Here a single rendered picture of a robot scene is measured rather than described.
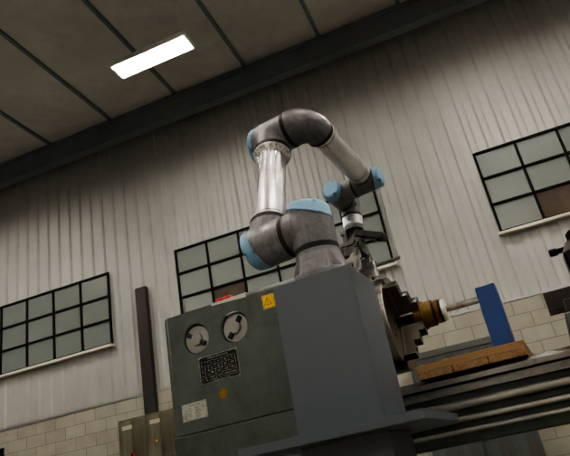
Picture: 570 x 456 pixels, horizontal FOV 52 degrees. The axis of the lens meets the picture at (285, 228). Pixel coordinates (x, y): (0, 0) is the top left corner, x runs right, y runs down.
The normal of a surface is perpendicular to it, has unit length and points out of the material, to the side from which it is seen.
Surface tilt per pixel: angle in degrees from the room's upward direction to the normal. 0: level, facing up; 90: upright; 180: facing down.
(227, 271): 90
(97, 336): 90
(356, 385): 90
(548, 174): 90
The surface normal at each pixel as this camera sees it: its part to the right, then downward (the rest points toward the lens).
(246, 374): -0.44, -0.29
